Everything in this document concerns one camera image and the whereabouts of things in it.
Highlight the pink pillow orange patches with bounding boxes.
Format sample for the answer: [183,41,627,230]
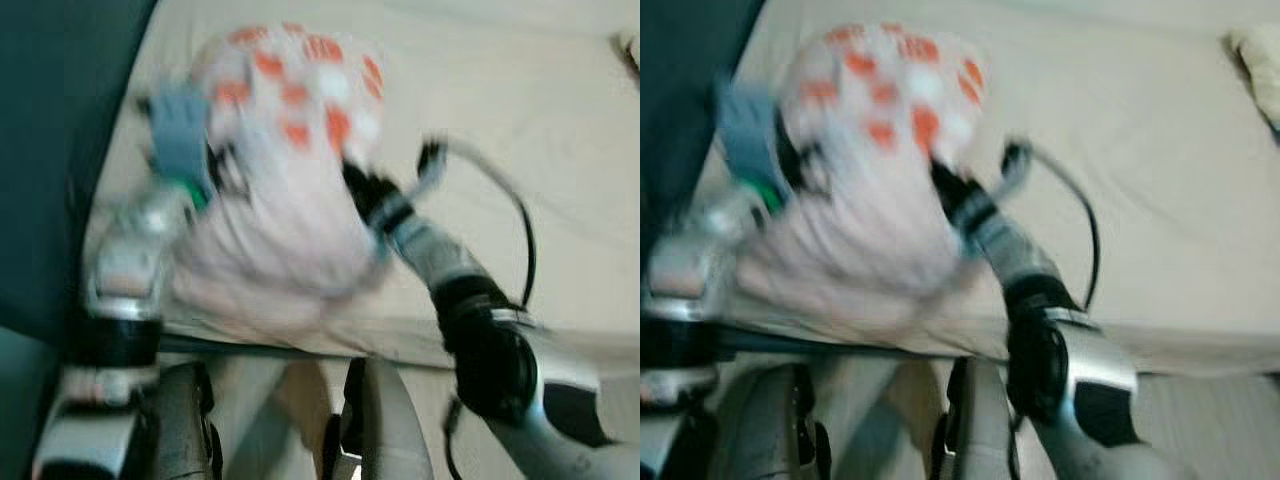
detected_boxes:
[735,22,991,346]
[165,22,396,341]

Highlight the dark teal bed headboard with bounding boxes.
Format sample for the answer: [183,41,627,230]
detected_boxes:
[0,0,161,346]
[640,0,766,261]

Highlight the cream bed mattress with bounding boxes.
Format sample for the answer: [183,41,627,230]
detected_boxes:
[85,0,641,371]
[690,0,1280,376]

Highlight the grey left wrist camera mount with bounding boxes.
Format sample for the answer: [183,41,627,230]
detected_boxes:
[715,78,786,201]
[148,88,213,196]

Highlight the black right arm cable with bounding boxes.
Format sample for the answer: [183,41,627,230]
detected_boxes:
[1000,138,1103,311]
[418,138,538,311]

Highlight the dark teal bed frame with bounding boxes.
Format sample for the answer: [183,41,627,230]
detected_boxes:
[155,335,461,366]
[720,330,1011,363]

